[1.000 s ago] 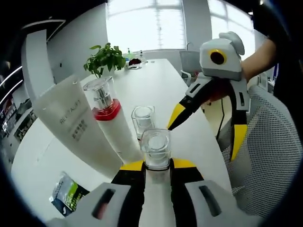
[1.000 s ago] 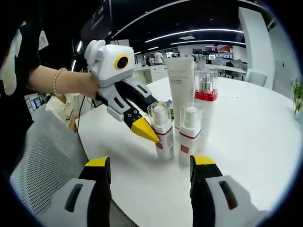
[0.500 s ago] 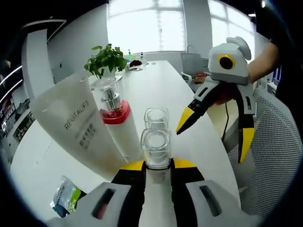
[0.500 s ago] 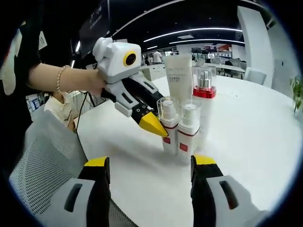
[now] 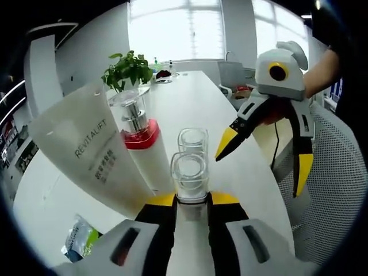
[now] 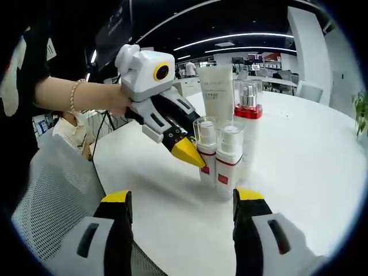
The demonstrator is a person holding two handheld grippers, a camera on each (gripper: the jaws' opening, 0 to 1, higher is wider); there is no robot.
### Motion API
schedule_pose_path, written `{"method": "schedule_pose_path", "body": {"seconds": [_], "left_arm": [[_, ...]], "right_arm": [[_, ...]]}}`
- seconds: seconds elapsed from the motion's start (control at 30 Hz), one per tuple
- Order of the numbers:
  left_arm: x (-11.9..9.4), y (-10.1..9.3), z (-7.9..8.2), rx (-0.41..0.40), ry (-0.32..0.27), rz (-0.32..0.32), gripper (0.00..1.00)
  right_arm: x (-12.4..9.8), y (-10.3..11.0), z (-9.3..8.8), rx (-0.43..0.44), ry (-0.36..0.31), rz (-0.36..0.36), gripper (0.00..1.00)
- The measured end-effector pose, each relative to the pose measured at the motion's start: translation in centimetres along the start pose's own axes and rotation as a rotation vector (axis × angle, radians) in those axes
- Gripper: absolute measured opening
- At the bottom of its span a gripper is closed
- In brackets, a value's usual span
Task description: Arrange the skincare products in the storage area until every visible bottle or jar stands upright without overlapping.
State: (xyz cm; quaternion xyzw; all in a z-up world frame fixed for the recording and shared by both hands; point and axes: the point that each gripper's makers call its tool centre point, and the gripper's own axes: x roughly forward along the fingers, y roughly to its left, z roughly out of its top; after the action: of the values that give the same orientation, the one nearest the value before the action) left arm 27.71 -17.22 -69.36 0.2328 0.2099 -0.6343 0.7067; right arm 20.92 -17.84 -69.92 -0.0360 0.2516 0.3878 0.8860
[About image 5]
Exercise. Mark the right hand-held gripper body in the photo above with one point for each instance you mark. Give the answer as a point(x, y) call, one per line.
point(284, 83)

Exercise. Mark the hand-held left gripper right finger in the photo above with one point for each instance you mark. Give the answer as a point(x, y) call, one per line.
point(253, 247)

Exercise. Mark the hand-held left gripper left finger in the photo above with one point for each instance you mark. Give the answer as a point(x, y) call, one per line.
point(129, 247)

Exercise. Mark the white red-square skincare pump bottle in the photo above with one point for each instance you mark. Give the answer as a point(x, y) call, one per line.
point(192, 138)

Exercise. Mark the dark green skincare mask packet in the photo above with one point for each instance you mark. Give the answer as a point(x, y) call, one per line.
point(77, 241)

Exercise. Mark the small white clear-cap skincare bottle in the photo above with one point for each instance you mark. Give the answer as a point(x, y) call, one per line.
point(189, 184)

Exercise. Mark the white red-collar skincare bottle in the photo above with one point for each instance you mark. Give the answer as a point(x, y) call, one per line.
point(149, 164)

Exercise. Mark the large white skincare tube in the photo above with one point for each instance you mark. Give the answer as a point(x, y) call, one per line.
point(86, 161)

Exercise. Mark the small clear bottle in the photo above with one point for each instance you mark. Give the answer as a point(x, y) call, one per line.
point(172, 68)

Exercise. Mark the small green bottle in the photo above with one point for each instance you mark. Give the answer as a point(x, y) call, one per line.
point(155, 63)

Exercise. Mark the white mesh office chair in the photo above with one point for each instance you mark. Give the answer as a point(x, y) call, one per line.
point(330, 172)

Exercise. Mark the person's black sleeve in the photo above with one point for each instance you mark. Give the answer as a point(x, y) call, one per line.
point(345, 28)

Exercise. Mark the red black object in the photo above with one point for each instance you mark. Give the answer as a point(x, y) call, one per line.
point(164, 76)

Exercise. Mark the potted green plant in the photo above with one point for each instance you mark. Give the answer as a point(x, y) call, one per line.
point(126, 69)

